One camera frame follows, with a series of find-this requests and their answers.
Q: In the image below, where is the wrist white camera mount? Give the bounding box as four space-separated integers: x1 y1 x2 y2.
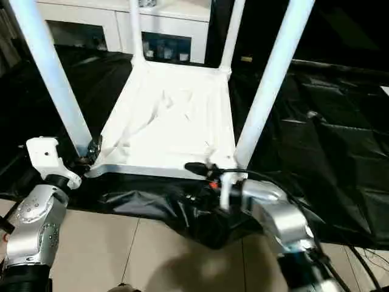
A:
25 136 83 190
219 171 241 211

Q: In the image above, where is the black work mat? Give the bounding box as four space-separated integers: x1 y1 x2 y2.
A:
0 44 389 252

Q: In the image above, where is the grey metal rack frame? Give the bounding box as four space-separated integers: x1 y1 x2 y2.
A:
0 0 22 77

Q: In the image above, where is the black cabinet with yellow label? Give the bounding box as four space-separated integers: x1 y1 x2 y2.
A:
208 0 294 69

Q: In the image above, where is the white cabinet with glass doors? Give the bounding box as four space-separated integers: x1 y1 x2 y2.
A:
35 0 213 64

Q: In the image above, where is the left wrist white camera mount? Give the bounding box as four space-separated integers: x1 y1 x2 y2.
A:
25 136 83 190

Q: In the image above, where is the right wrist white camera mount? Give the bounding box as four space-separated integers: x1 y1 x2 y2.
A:
219 171 241 211

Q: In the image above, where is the black covered bench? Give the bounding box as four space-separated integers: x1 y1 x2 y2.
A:
291 58 389 75

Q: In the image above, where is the white plastic table top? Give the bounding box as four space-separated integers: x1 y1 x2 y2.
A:
84 60 250 181

